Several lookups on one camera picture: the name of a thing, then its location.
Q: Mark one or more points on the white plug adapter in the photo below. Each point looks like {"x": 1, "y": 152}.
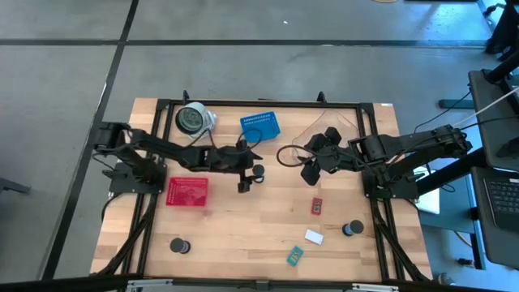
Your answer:
{"x": 314, "y": 237}

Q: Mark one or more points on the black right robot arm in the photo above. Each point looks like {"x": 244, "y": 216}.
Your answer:
{"x": 405, "y": 142}

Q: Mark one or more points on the black side desk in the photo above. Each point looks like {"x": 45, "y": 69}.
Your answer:
{"x": 486, "y": 121}

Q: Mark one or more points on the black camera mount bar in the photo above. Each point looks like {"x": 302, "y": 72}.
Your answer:
{"x": 259, "y": 286}

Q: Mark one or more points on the red plug adapter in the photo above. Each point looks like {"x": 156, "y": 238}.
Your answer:
{"x": 316, "y": 206}

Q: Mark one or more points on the red plastic basket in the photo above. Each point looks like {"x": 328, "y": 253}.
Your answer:
{"x": 187, "y": 191}

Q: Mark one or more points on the blue sand hourglass black caps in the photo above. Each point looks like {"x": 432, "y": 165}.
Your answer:
{"x": 357, "y": 226}
{"x": 177, "y": 245}

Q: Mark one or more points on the black laptop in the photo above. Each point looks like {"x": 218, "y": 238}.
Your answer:
{"x": 504, "y": 200}

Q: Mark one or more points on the black floor stand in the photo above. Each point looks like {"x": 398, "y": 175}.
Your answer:
{"x": 504, "y": 28}

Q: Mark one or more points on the black aluminium rig frame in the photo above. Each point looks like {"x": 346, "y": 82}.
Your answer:
{"x": 263, "y": 102}

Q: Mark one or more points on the white sand hourglass black caps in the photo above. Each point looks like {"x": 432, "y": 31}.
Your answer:
{"x": 258, "y": 169}

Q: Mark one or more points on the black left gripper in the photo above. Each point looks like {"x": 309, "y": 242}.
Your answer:
{"x": 227, "y": 159}

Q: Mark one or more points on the grey stand foot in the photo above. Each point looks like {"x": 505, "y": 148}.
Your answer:
{"x": 14, "y": 186}

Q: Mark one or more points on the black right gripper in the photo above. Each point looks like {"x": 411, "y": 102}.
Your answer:
{"x": 334, "y": 158}

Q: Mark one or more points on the clear plastic bin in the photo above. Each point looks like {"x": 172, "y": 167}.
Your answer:
{"x": 324, "y": 119}

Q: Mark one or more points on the teal plug adapter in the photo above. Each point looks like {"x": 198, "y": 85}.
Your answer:
{"x": 295, "y": 256}

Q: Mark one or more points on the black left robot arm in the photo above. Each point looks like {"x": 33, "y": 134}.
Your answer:
{"x": 162, "y": 146}

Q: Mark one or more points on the blue plastic basket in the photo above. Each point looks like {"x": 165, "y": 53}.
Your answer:
{"x": 263, "y": 121}

